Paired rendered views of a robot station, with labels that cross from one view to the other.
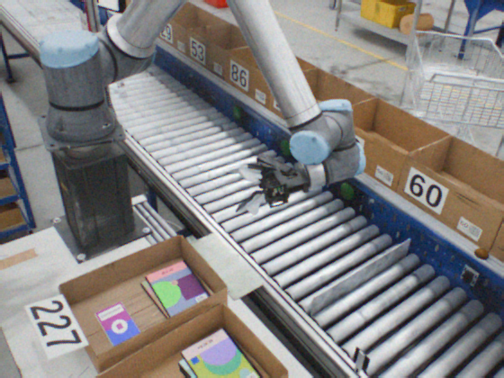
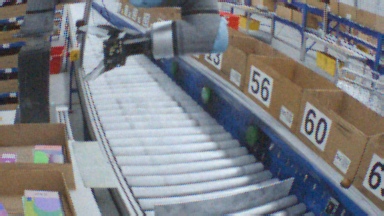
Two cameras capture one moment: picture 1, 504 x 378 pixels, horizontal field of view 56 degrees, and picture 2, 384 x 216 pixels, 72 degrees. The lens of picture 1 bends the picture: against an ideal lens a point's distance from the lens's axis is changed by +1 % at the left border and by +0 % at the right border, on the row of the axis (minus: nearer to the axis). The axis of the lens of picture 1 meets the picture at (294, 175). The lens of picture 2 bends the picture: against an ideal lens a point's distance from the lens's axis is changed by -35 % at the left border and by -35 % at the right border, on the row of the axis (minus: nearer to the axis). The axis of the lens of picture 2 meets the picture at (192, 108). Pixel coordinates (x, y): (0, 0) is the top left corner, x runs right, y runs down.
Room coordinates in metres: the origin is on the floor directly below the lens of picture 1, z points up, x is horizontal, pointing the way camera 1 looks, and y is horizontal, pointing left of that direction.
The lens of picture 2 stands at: (0.28, -0.38, 1.36)
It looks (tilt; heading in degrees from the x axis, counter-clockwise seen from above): 21 degrees down; 17
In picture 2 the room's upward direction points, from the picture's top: 7 degrees clockwise
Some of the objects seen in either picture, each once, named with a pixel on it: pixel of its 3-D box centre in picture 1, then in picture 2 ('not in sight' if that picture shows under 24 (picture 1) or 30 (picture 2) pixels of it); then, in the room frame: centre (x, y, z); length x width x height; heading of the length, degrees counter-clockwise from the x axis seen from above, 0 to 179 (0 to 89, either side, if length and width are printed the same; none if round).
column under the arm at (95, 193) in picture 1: (94, 190); (34, 82); (1.23, 0.66, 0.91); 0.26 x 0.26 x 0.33; 44
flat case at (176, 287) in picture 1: (178, 288); (49, 160); (0.96, 0.31, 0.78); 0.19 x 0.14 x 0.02; 40
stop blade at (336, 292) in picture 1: (364, 274); (231, 205); (1.11, -0.27, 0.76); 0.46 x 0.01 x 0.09; 133
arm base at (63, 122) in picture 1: (78, 111); (37, 19); (1.22, 0.66, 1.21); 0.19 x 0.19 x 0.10
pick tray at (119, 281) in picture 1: (146, 298); (25, 153); (0.90, 0.39, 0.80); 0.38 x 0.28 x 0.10; 133
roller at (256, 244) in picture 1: (294, 225); (182, 160); (1.38, -0.02, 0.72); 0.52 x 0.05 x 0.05; 133
